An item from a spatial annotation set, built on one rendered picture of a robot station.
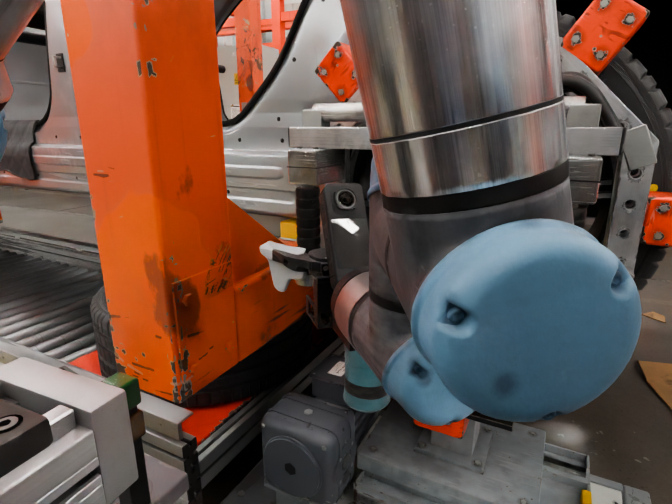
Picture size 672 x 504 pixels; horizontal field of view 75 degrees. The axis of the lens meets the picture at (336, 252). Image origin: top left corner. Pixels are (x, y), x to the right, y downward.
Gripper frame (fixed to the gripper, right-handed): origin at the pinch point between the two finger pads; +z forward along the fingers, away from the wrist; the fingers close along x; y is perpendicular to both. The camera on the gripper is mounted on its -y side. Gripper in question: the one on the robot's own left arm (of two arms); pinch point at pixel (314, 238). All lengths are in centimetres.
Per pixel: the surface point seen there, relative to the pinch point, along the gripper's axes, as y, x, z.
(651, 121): -16, 51, -7
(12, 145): -8, -80, 149
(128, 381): 17.3, -25.6, -0.9
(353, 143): -12.9, 6.0, 0.9
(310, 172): -8.9, 0.3, 2.6
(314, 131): -14.4, 1.7, 5.4
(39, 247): 51, -99, 223
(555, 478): 67, 63, 9
